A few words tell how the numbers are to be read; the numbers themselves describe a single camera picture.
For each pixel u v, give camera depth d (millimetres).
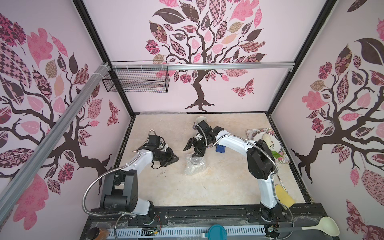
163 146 777
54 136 534
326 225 700
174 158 852
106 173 421
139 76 1287
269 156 470
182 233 697
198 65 942
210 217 754
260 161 520
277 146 983
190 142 798
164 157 775
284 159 942
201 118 1039
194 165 827
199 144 786
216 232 636
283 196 796
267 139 999
